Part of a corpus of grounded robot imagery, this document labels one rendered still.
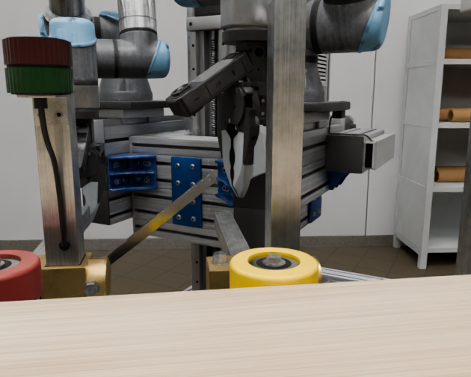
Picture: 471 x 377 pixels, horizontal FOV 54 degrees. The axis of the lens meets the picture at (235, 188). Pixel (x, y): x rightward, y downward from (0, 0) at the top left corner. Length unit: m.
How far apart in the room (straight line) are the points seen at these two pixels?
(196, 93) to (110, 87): 0.75
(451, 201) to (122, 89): 2.73
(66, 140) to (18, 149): 2.86
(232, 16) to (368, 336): 0.41
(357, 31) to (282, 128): 0.52
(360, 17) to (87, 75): 0.53
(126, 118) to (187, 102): 0.72
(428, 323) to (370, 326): 0.04
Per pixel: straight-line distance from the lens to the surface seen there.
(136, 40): 0.96
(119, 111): 1.26
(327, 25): 1.02
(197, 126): 1.27
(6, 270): 0.45
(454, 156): 3.52
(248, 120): 0.57
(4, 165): 3.43
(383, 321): 0.35
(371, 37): 1.01
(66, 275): 0.54
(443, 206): 3.56
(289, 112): 0.52
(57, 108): 0.51
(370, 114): 3.27
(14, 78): 0.47
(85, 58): 0.84
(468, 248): 0.66
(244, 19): 0.59
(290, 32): 0.52
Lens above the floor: 1.05
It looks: 11 degrees down
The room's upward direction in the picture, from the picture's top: straight up
